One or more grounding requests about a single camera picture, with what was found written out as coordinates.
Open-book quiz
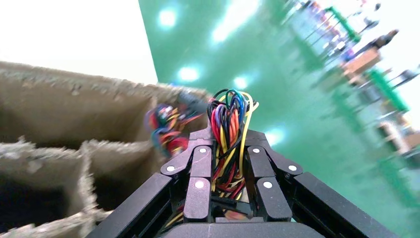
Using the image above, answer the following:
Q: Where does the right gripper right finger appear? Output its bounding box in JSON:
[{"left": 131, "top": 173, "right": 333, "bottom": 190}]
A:
[{"left": 245, "top": 129, "right": 398, "bottom": 238}]

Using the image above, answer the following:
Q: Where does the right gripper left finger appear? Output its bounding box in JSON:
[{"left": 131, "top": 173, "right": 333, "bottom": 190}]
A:
[{"left": 85, "top": 126, "right": 214, "bottom": 238}]

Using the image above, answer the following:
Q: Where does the power supply with coloured cables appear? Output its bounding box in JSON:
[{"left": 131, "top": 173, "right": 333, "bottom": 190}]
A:
[
  {"left": 207, "top": 88, "right": 260, "bottom": 221},
  {"left": 144, "top": 93, "right": 208, "bottom": 159}
]

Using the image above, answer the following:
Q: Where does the brown divided cardboard box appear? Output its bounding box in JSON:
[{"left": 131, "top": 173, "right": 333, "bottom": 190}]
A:
[{"left": 0, "top": 60, "right": 214, "bottom": 238}]

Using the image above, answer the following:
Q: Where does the brown workbench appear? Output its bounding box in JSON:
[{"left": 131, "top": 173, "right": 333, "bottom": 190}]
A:
[{"left": 340, "top": 47, "right": 383, "bottom": 78}]

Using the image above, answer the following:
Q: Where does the green shelf frame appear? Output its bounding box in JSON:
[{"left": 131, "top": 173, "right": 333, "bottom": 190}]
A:
[{"left": 328, "top": 5, "right": 412, "bottom": 113}]

